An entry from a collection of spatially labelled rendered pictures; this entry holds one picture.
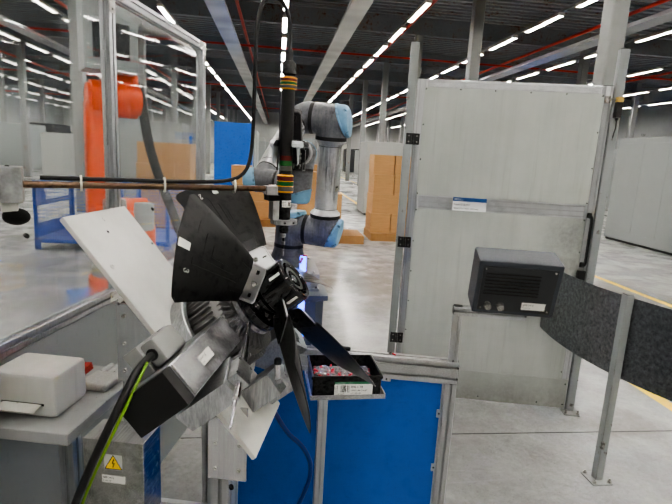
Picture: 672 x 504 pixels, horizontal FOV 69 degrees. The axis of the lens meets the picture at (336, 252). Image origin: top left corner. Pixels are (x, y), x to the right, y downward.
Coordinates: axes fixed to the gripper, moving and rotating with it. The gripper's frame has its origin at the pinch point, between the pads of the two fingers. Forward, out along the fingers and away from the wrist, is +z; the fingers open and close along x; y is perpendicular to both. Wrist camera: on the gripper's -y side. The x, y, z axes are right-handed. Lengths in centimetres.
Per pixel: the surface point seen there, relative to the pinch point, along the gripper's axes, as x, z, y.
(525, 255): -72, -38, 31
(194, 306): 17.9, 12.5, 40.4
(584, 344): -136, -134, 92
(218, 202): 17.6, -3.2, 16.4
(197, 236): 10.5, 29.9, 20.1
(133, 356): 20, 39, 43
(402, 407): -38, -39, 88
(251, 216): 9.1, -5.2, 19.8
